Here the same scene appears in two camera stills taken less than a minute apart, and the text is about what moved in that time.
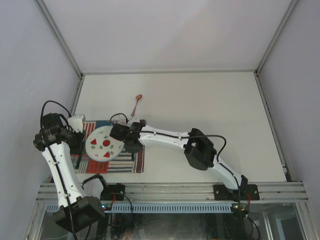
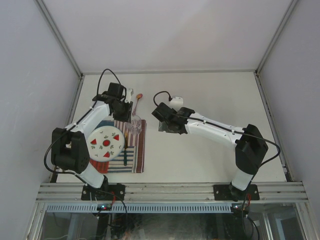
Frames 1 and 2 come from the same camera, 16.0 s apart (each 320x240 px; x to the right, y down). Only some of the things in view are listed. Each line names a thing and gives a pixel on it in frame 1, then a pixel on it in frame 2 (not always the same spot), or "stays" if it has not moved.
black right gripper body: [132, 149] → [163, 127]
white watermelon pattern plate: [102, 147] stays
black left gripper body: [76, 141] → [124, 111]
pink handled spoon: [138, 97] stays
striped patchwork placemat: [126, 162] stays
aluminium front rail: [298, 191] stays
